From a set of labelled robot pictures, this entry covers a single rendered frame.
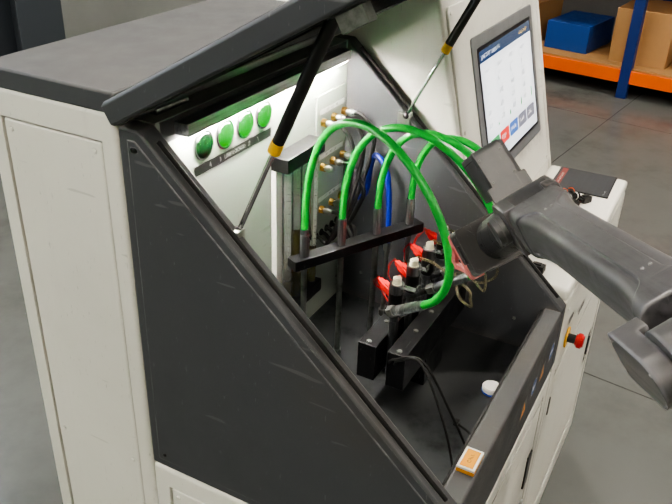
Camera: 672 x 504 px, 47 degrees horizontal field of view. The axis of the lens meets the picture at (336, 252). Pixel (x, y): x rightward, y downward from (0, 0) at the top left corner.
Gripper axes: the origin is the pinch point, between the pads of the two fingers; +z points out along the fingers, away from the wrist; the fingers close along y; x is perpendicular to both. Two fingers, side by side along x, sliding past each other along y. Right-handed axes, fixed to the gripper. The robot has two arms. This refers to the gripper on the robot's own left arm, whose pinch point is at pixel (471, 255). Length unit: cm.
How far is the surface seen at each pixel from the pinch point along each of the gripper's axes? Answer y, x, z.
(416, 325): -5.0, 4.6, 46.0
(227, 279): 30.2, -13.8, 13.7
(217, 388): 36.8, -0.8, 30.3
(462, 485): 10.4, 30.3, 20.0
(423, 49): -31, -45, 37
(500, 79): -57, -38, 57
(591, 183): -86, -9, 86
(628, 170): -275, -24, 306
